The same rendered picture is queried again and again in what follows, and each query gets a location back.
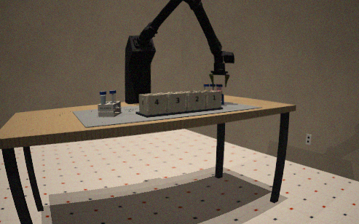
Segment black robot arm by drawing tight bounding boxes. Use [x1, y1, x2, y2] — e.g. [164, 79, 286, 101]
[133, 0, 234, 73]

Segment grey flat mat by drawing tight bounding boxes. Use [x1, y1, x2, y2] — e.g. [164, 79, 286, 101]
[72, 104, 261, 128]

